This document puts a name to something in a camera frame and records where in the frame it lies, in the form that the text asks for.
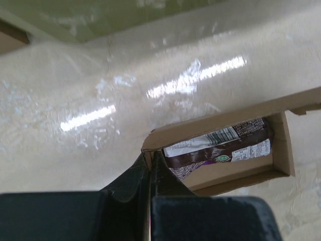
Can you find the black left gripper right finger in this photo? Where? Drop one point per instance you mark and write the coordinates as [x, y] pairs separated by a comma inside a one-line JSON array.
[[179, 214]]

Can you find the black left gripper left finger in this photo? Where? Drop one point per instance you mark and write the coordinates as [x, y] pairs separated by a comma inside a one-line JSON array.
[[118, 211]]

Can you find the brown cardboard box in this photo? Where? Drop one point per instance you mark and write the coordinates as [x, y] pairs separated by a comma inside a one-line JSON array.
[[223, 177]]

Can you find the brown snack wrapper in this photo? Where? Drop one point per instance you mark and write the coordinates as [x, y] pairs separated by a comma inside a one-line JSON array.
[[240, 142]]

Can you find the large closed cardboard box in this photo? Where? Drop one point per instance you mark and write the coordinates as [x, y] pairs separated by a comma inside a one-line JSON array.
[[12, 38]]

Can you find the olive green plastic bin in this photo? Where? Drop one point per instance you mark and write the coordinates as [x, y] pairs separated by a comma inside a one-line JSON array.
[[82, 21]]

